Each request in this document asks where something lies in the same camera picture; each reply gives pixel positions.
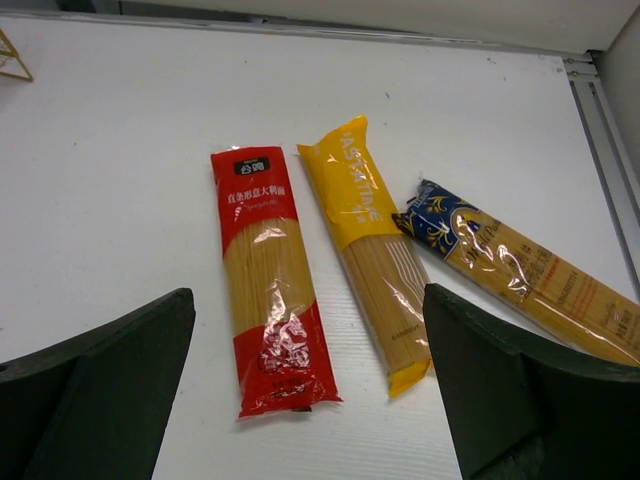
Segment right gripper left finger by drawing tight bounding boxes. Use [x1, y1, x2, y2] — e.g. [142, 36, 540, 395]
[1, 288, 195, 479]

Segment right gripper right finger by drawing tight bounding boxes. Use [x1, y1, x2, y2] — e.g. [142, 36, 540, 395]
[423, 283, 639, 479]

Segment red spaghetti bag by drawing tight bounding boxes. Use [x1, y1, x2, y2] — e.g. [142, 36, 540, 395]
[211, 146, 340, 418]

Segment blue patterned spaghetti bag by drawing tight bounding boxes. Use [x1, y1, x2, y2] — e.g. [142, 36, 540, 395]
[393, 180, 639, 366]

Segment yellow spaghetti bag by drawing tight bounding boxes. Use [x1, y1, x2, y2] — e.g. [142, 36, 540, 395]
[297, 116, 432, 398]

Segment aluminium rail right edge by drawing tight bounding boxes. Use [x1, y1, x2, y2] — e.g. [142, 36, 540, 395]
[562, 53, 639, 295]

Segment yellow wire mesh basket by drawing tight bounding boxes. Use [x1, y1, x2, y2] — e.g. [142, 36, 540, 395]
[0, 30, 34, 82]

